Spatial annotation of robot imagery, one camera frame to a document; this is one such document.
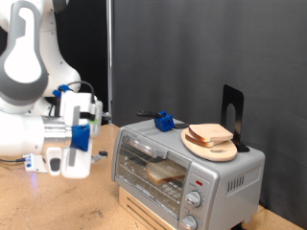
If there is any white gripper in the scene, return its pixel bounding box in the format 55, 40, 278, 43
45, 91, 113, 179

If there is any glass oven door with handle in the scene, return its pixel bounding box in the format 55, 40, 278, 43
111, 133, 193, 222

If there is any white bread slice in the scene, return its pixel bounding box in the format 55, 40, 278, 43
146, 159, 188, 186

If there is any silver oven knob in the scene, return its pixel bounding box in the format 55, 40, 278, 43
185, 190, 203, 209
180, 214, 199, 230

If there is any wooden toy toast slice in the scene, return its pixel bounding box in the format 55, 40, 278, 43
184, 128, 224, 149
188, 123, 234, 143

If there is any silver toaster oven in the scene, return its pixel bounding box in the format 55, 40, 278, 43
110, 115, 267, 230

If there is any metal pole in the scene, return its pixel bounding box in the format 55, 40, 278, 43
106, 0, 114, 125

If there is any black backdrop curtain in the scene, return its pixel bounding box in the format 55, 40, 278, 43
0, 0, 110, 133

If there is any oval wooden plate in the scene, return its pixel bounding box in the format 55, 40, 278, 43
180, 126, 239, 163

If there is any black metal bookend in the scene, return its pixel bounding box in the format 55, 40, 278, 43
220, 83, 251, 153

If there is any gray backdrop curtain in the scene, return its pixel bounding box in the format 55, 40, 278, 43
112, 0, 307, 229

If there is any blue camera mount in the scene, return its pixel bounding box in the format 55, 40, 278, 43
70, 124, 91, 152

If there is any blue cable clip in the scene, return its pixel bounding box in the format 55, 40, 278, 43
52, 83, 73, 99

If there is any wire oven rack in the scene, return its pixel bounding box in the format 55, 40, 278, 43
119, 152, 188, 213

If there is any black base cable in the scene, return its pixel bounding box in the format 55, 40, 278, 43
0, 156, 28, 164

